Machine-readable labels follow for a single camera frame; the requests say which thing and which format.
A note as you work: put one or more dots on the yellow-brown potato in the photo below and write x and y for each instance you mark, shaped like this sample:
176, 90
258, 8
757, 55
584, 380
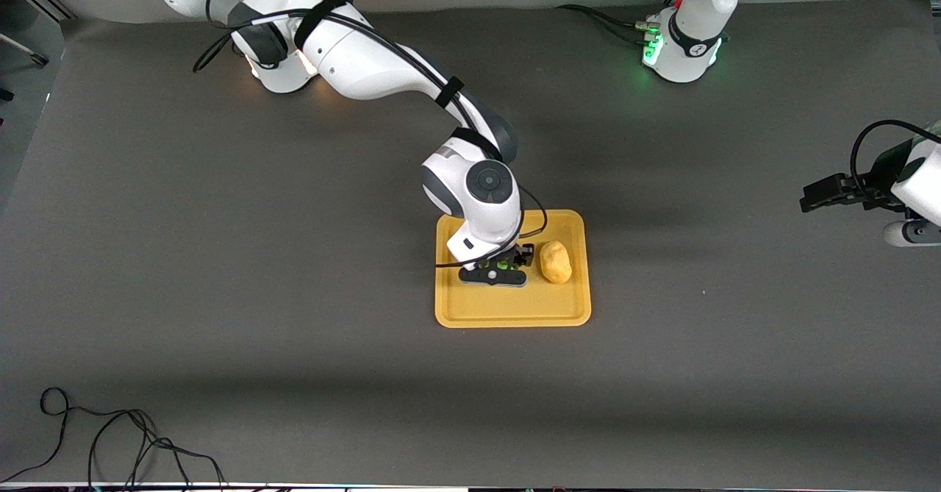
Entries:
556, 262

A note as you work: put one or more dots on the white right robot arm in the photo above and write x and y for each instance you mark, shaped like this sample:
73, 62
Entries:
382, 65

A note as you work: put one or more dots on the green apple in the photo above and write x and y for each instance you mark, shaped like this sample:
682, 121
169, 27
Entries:
504, 263

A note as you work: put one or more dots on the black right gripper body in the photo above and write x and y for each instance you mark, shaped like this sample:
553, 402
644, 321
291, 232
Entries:
519, 256

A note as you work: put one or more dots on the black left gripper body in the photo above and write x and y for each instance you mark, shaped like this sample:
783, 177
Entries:
873, 187

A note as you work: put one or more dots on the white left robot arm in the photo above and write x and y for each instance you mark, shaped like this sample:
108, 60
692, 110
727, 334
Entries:
695, 32

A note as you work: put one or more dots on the yellow plastic tray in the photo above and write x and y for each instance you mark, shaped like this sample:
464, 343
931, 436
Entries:
507, 304

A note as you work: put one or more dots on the dark grey table mat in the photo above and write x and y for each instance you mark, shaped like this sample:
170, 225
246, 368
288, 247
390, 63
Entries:
294, 330

